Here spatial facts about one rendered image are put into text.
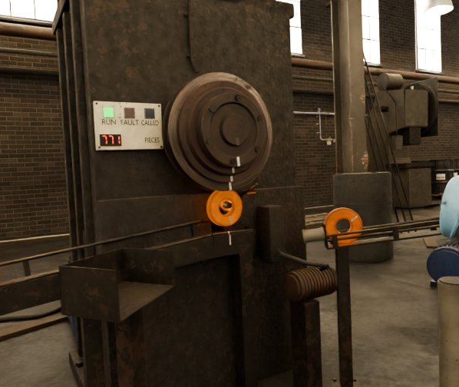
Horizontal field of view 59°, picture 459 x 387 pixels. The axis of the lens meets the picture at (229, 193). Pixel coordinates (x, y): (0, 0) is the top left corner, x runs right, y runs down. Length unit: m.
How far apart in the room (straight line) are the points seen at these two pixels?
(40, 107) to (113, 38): 5.99
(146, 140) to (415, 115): 8.26
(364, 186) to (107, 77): 3.04
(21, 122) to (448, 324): 6.90
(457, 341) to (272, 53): 1.41
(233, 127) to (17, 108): 6.29
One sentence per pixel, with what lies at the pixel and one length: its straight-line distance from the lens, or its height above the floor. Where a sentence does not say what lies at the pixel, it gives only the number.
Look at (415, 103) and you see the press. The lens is 9.57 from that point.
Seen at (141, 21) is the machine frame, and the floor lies 1.56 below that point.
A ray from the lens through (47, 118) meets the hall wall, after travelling 7.64.
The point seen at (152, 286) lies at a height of 0.61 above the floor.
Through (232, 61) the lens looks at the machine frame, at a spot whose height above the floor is 1.44.
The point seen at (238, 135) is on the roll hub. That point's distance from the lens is 1.56.
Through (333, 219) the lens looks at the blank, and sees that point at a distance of 1.77.
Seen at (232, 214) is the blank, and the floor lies 0.78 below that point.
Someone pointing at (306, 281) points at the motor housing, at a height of 0.50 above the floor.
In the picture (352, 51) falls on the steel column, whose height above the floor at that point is 2.48.
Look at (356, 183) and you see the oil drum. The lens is 4.19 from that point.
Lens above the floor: 0.95
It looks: 3 degrees down
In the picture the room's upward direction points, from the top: 3 degrees counter-clockwise
